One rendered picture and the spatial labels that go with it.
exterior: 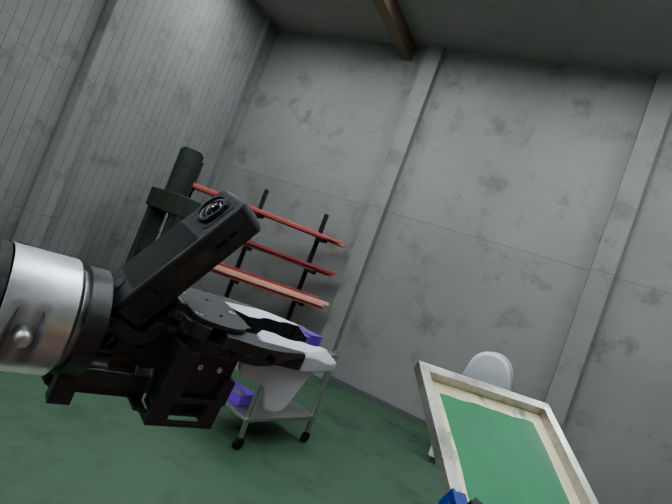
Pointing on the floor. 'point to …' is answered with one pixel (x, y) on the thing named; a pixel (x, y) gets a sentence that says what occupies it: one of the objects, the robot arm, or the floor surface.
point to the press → (169, 201)
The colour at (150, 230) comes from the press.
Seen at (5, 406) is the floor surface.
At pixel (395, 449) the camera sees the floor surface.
